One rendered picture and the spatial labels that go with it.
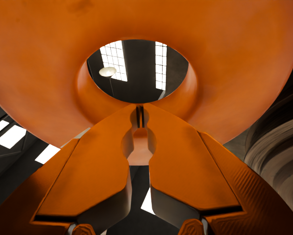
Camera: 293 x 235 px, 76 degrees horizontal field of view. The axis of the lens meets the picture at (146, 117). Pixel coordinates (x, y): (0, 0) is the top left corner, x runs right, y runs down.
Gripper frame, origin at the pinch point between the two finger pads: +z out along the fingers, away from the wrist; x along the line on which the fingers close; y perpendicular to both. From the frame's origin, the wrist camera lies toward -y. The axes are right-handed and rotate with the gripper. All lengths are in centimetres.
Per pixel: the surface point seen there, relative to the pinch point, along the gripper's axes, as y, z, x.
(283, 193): 29.0, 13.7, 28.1
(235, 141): 33, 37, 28
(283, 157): 19.7, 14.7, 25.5
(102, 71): 192, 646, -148
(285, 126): 13.2, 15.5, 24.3
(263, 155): 22.3, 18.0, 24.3
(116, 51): 160, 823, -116
